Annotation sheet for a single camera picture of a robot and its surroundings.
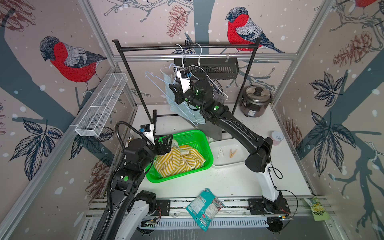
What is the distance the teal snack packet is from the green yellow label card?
440 millimetres

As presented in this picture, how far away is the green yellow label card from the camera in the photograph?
2.34 ft

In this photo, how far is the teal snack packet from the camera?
2.28 ft

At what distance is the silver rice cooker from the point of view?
1025 mm
